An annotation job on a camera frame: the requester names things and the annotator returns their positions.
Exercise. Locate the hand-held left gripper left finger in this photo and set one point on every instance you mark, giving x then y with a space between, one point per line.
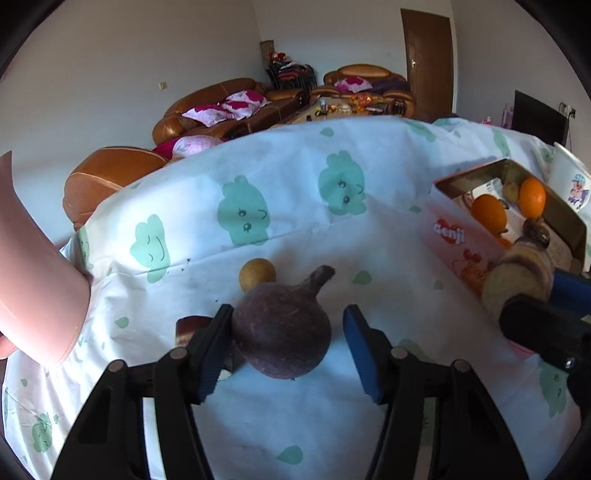
210 369

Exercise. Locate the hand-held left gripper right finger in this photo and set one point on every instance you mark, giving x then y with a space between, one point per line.
364 357

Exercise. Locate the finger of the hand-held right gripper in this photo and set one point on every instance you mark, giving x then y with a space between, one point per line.
545 330
572 293

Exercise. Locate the cream swiss roll slice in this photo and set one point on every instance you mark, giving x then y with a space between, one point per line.
515 279

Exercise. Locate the round chocolate cake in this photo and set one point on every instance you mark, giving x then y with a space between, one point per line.
535 229

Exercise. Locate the oval orange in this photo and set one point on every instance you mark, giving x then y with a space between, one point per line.
532 197

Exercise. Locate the large mandarin orange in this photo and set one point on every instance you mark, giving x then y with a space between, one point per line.
489 212

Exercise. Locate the chocolate swiss roll slice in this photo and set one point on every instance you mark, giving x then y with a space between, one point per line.
190 330

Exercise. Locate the white cartoon mug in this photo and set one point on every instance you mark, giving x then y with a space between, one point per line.
572 177

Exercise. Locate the black television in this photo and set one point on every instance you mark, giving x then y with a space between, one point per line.
538 117

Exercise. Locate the white cloud-print tablecloth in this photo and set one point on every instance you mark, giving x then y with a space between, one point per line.
286 194

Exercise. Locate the pink electric kettle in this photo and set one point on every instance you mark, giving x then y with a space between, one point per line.
32 277

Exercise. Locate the brown leather chair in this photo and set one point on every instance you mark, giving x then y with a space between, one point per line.
106 177

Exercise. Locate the light pink pillow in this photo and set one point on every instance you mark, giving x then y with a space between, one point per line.
189 145

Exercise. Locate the cluttered coffee table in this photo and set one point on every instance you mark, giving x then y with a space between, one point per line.
341 108

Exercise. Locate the white pink floral pillow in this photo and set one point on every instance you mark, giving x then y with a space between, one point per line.
205 114
244 101

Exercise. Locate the long brown leather sofa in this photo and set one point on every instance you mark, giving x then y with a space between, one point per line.
221 110

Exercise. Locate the pink floral armchair pillow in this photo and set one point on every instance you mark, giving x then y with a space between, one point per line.
353 84

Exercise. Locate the brown wooden door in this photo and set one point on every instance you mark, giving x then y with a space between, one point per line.
427 60

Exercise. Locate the brown leather armchair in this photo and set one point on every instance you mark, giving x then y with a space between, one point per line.
369 81

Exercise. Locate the stacked dark chairs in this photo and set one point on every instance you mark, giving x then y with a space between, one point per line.
291 76

